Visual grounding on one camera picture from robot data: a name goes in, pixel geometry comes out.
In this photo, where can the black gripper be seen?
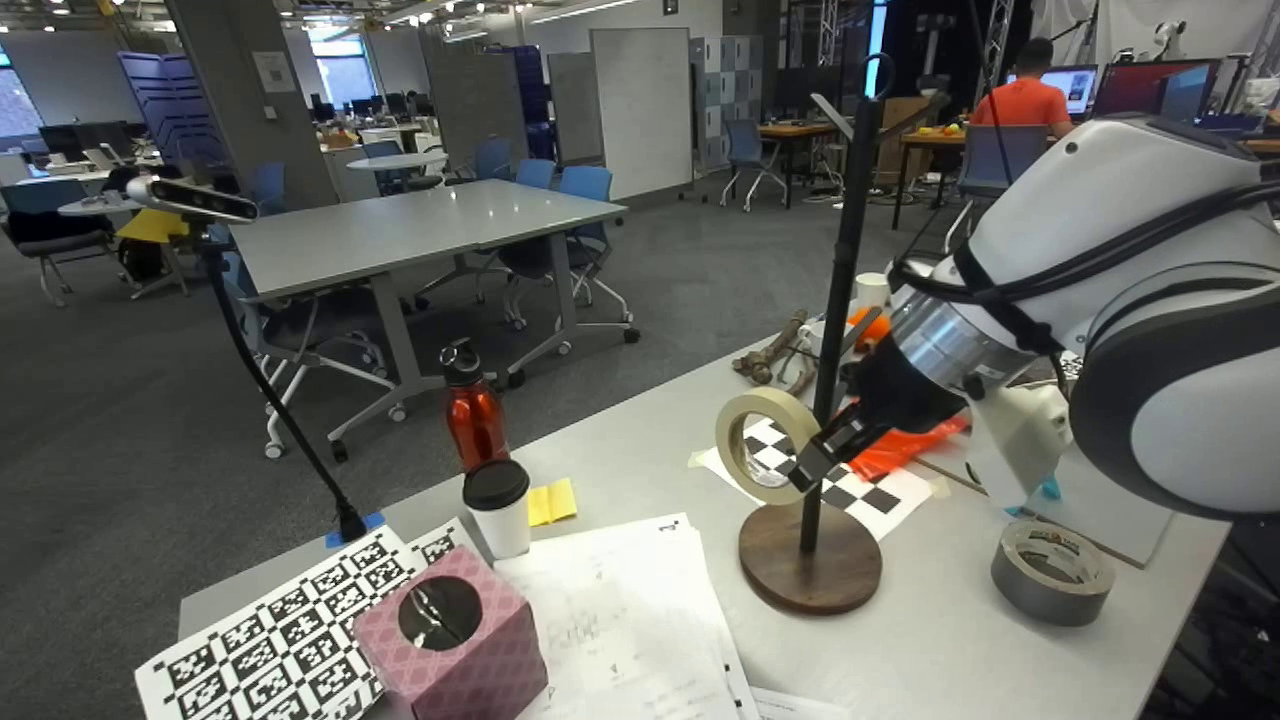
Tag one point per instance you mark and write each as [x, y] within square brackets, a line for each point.
[903, 389]

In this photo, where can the person in orange shirt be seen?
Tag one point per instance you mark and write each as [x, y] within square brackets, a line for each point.
[1029, 92]

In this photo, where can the tag marker sheet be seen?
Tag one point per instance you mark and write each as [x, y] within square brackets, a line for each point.
[281, 643]

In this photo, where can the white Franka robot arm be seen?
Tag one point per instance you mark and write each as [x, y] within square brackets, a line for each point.
[1147, 306]

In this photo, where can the yellow sticky note pad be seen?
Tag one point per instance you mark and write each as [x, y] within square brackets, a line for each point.
[553, 503]

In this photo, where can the camera on black gooseneck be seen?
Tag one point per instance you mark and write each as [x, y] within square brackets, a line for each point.
[203, 201]

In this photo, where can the orange plastic bag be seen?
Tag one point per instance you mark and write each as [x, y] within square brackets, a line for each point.
[905, 445]

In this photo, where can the white board panel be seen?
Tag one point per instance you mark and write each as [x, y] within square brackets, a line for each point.
[642, 114]

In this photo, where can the grey duct tape roll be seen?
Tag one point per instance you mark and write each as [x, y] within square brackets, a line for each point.
[1053, 568]

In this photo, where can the pink tissue box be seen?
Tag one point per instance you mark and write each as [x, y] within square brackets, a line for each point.
[454, 655]

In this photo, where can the grey office table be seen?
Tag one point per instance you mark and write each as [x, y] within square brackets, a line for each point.
[403, 234]

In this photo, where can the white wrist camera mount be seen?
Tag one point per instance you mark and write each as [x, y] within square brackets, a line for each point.
[1026, 426]

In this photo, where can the red water bottle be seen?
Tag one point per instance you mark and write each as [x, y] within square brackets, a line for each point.
[477, 426]

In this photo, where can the black white checkerboard sheet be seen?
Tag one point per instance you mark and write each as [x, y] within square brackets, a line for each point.
[866, 496]

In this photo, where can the white paper sheets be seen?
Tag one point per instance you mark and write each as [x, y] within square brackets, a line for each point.
[627, 625]

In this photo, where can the white cup with black lid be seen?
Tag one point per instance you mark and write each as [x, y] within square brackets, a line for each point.
[498, 504]

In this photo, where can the beige masking tape roll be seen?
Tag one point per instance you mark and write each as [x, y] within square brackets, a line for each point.
[746, 441]

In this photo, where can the wooden stand with black pole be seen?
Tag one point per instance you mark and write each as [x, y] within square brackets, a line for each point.
[814, 562]

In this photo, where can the thick brown wooden stick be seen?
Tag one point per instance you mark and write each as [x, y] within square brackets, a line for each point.
[769, 348]

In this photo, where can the blue office chair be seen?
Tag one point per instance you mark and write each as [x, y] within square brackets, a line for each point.
[286, 345]
[584, 224]

